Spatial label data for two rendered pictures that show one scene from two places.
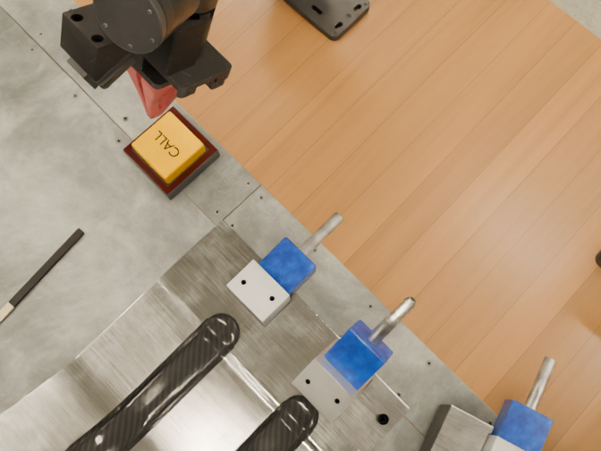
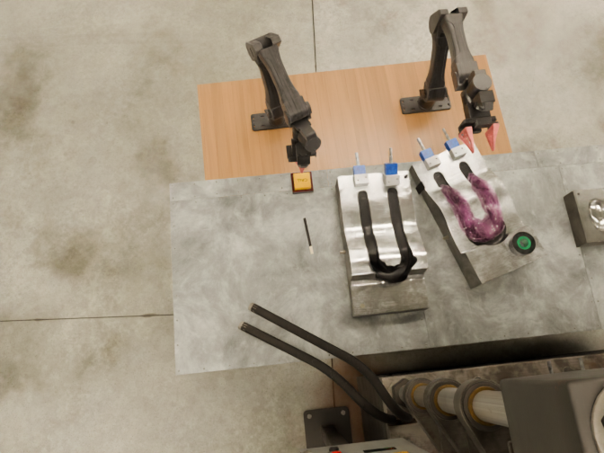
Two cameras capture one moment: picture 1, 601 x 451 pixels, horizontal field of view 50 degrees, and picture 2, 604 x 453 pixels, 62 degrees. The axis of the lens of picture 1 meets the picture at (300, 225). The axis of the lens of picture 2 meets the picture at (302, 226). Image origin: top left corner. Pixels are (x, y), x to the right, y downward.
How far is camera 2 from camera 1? 1.31 m
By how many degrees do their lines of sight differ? 15
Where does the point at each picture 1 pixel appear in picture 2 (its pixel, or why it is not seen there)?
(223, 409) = (379, 206)
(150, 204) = (310, 198)
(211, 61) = not seen: hidden behind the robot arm
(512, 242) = (385, 127)
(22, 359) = (326, 253)
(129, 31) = (314, 146)
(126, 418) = (365, 227)
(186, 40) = not seen: hidden behind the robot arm
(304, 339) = (377, 179)
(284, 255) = (357, 169)
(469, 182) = (363, 124)
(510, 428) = (425, 156)
